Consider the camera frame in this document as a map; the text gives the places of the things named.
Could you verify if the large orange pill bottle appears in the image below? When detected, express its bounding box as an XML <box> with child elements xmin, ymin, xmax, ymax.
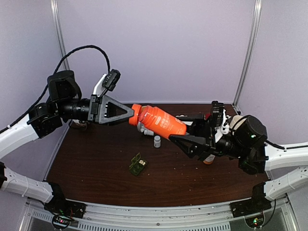
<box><xmin>139</xmin><ymin>105</ymin><xmax>187</xmax><ymax>139</ymax></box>

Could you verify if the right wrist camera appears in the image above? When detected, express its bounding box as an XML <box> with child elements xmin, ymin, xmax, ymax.
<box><xmin>210</xmin><ymin>101</ymin><xmax>225</xmax><ymax>128</ymax></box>

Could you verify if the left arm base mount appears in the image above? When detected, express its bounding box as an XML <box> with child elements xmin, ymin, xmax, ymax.
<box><xmin>44</xmin><ymin>182</ymin><xmax>86</xmax><ymax>218</ymax></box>

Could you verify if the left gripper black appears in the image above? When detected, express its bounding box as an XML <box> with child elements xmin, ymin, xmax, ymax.
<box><xmin>57</xmin><ymin>93</ymin><xmax>137</xmax><ymax>126</ymax></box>

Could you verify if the floral mug yellow inside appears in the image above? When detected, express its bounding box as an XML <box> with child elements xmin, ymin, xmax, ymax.
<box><xmin>137</xmin><ymin>122</ymin><xmax>146</xmax><ymax>133</ymax></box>

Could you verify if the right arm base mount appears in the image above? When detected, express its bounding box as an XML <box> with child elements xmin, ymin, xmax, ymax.
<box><xmin>230</xmin><ymin>183</ymin><xmax>271</xmax><ymax>218</ymax></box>

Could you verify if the left black braided cable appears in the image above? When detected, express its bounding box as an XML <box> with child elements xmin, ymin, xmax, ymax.
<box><xmin>0</xmin><ymin>45</ymin><xmax>112</xmax><ymax>135</ymax></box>

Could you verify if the aluminium frame post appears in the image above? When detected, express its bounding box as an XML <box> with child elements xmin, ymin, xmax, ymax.
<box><xmin>232</xmin><ymin>0</ymin><xmax>262</xmax><ymax>111</ymax></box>
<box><xmin>50</xmin><ymin>0</ymin><xmax>66</xmax><ymax>57</ymax></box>

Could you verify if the aluminium front rail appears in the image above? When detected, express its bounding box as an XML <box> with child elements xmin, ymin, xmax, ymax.
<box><xmin>19</xmin><ymin>190</ymin><xmax>299</xmax><ymax>231</ymax></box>

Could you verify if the amber bottle grey cap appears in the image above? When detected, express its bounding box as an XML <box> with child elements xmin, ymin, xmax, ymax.
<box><xmin>203</xmin><ymin>154</ymin><xmax>215</xmax><ymax>165</ymax></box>

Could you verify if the green pill organizer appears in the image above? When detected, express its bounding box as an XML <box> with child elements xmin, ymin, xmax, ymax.
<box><xmin>129</xmin><ymin>153</ymin><xmax>148</xmax><ymax>176</ymax></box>

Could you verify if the right aluminium frame post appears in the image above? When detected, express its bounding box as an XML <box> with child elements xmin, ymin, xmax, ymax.
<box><xmin>232</xmin><ymin>0</ymin><xmax>262</xmax><ymax>111</ymax></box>

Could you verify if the cream ribbed mug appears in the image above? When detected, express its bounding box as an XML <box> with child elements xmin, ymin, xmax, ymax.
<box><xmin>230</xmin><ymin>115</ymin><xmax>243</xmax><ymax>129</ymax></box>

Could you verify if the small white pill bottle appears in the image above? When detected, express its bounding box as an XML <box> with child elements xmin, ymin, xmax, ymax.
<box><xmin>154</xmin><ymin>135</ymin><xmax>161</xmax><ymax>148</ymax></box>

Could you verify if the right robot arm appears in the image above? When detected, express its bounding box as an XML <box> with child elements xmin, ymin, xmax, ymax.
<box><xmin>169</xmin><ymin>113</ymin><xmax>308</xmax><ymax>213</ymax></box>

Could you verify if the orange bottle cap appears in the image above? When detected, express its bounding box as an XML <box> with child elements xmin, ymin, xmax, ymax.
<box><xmin>128</xmin><ymin>104</ymin><xmax>142</xmax><ymax>126</ymax></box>

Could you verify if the left aluminium frame post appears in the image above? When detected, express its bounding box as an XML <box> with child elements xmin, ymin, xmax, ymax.
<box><xmin>50</xmin><ymin>0</ymin><xmax>66</xmax><ymax>57</ymax></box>

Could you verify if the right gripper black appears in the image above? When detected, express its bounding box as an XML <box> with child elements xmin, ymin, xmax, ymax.
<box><xmin>168</xmin><ymin>114</ymin><xmax>246</xmax><ymax>163</ymax></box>

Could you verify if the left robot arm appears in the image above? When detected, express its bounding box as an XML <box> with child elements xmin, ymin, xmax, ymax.
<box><xmin>0</xmin><ymin>69</ymin><xmax>134</xmax><ymax>214</ymax></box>

